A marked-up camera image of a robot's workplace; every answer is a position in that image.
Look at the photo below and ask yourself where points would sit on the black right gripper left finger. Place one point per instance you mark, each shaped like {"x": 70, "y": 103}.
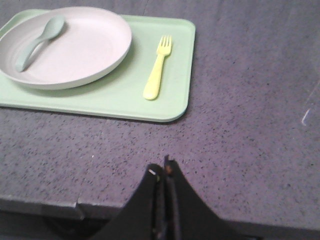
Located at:
{"x": 136, "y": 220}

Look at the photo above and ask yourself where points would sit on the light green plastic tray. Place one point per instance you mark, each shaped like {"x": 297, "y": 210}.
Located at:
{"x": 119, "y": 94}

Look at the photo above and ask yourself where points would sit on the white round plate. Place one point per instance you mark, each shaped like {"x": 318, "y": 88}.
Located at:
{"x": 91, "y": 44}

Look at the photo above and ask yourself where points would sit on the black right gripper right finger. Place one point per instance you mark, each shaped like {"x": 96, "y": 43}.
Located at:
{"x": 189, "y": 217}

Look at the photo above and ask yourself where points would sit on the sage green plastic spoon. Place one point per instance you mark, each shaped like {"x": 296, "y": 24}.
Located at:
{"x": 51, "y": 30}

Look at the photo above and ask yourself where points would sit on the yellow plastic fork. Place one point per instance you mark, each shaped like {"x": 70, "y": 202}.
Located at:
{"x": 152, "y": 87}

